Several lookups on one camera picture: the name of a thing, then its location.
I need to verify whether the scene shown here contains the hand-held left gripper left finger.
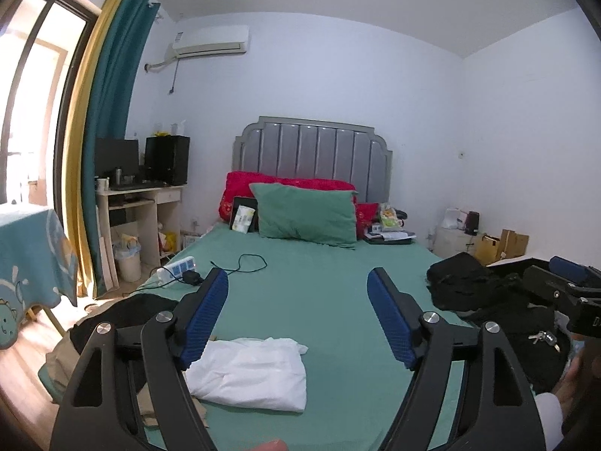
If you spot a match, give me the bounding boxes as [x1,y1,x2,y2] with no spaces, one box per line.
[49,267,229,451]

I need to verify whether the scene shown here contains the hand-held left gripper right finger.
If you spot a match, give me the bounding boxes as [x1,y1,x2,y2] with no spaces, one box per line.
[366,267,548,451]

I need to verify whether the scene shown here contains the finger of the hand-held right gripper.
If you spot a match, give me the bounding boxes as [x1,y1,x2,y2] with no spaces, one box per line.
[522,256,601,313]

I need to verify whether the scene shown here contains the white hooded jacket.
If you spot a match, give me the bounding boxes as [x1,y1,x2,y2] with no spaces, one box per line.
[183,337,309,413]

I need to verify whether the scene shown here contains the pile of black clothes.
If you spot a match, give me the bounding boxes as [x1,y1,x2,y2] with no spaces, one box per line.
[426,251,571,395]

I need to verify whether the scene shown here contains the person's right hand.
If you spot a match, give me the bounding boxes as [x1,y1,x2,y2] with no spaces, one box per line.
[551,344,589,412]

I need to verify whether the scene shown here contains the bunch of keys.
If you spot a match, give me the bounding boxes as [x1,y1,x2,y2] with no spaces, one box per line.
[528,330,560,353]

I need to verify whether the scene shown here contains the white blue power strip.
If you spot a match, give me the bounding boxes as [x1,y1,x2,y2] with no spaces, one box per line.
[156,256,195,285]

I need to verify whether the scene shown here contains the cardboard box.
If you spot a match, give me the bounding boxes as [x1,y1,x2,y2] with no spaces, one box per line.
[476,229,530,264]

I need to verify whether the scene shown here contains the folded black garment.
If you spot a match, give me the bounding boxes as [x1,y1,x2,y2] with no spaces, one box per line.
[69,294,181,395]

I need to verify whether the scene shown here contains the stack of books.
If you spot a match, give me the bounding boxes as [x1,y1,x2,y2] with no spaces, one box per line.
[364,230,418,245]

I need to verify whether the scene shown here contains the white waste bin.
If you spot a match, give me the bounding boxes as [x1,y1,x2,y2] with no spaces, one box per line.
[114,244,142,283]

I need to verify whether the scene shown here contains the white tissue packet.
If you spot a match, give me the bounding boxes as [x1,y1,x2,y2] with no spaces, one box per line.
[233,206,255,232]

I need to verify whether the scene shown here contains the white cabinet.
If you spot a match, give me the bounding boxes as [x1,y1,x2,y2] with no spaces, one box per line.
[434,223,480,259]

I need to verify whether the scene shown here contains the yellow green snack packet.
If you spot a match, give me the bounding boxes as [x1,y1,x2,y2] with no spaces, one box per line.
[379,203,405,231]

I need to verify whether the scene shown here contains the small red pillow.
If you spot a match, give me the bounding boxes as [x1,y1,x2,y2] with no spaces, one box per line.
[354,203,380,239]

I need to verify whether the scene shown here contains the light wooden desk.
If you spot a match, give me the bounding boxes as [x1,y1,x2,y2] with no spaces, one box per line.
[96,185,184,268]

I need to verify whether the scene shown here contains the white plastic bag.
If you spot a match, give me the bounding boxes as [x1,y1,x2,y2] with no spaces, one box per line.
[441,207,465,230]

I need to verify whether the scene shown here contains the large red pillow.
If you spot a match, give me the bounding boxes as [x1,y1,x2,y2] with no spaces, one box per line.
[220,171,355,221]

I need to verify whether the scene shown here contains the green pillow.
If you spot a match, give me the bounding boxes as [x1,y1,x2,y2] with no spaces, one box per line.
[249,182,359,249]

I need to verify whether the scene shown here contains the black keyboard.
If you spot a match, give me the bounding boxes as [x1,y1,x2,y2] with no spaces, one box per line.
[110,181,167,192]

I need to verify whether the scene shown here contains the black computer tower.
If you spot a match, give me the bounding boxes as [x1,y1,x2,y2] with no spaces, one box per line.
[145,135,191,186]

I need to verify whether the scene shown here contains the khaki garment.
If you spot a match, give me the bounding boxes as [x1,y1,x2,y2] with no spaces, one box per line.
[38,333,212,433]

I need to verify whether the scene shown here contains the black computer monitor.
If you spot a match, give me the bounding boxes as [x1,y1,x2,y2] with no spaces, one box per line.
[95,138,140,184]

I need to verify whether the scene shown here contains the printed teal tablecloth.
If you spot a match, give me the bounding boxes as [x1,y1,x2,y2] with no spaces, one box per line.
[0,204,78,351]

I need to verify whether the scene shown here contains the grey padded headboard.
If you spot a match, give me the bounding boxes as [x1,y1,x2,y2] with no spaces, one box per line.
[231,116,393,203]

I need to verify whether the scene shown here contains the teal curtain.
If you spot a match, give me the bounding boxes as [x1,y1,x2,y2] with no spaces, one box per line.
[82,0,160,297]

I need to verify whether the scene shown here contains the white air conditioner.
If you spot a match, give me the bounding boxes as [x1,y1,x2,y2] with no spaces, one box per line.
[171,26,249,56]

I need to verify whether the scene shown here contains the glass balcony door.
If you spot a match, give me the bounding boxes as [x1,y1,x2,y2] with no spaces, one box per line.
[0,0,97,207]

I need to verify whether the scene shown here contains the black charger with cable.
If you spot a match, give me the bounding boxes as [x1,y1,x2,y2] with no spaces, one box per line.
[150,254,268,289]

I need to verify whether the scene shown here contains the black picture frame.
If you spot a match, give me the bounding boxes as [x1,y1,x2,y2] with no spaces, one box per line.
[229,196,259,233]

